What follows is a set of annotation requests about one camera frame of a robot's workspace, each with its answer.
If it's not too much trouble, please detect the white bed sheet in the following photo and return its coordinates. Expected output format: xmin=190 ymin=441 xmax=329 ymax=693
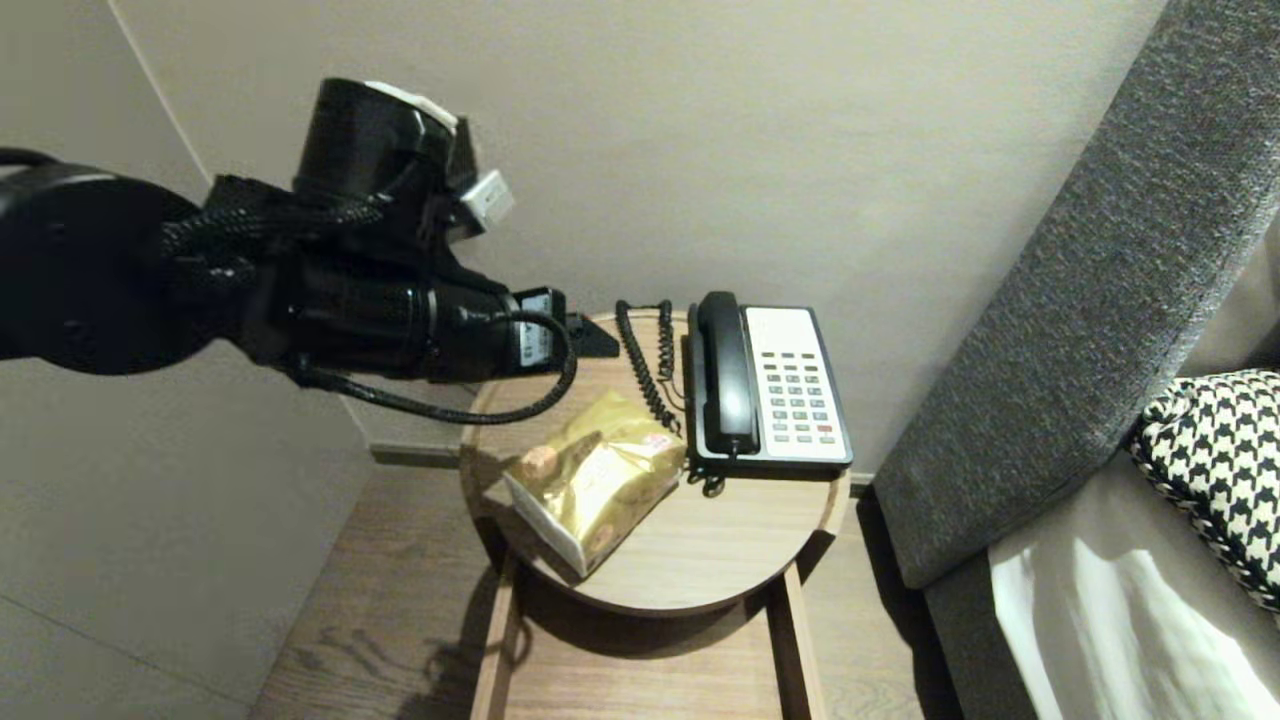
xmin=988 ymin=450 xmax=1280 ymax=720

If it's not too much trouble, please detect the black and white desk telephone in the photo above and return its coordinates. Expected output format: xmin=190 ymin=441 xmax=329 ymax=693
xmin=685 ymin=305 xmax=855 ymax=471

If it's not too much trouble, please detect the grey wall baseboard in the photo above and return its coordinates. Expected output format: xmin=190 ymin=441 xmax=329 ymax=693
xmin=370 ymin=444 xmax=463 ymax=472

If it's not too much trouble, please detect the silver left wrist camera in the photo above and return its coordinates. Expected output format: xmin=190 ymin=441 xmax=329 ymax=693
xmin=458 ymin=168 xmax=516 ymax=239

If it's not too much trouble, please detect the black telephone handset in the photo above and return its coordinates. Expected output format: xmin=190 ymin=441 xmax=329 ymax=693
xmin=695 ymin=291 xmax=761 ymax=456

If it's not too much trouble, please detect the black coiled phone cord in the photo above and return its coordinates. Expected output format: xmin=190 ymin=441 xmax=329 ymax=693
xmin=613 ymin=300 xmax=727 ymax=497

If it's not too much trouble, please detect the grey fabric headboard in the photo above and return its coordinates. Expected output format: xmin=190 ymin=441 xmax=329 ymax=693
xmin=872 ymin=0 xmax=1280 ymax=591

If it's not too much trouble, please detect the houndstooth pillow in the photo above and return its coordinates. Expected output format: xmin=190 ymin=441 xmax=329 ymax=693
xmin=1128 ymin=370 xmax=1280 ymax=613

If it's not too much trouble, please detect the black braided camera cable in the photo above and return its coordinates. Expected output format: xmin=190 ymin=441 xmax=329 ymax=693
xmin=160 ymin=175 xmax=581 ymax=426

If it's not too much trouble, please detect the gold tissue pack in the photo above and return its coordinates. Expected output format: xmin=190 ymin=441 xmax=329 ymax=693
xmin=503 ymin=390 xmax=689 ymax=580

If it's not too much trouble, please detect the grey upholstered bed frame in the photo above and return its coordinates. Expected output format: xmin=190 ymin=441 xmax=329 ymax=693
xmin=922 ymin=560 xmax=1063 ymax=720

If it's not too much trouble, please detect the round wooden bedside table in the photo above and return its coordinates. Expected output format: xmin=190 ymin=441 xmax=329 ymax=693
xmin=460 ymin=312 xmax=851 ymax=617

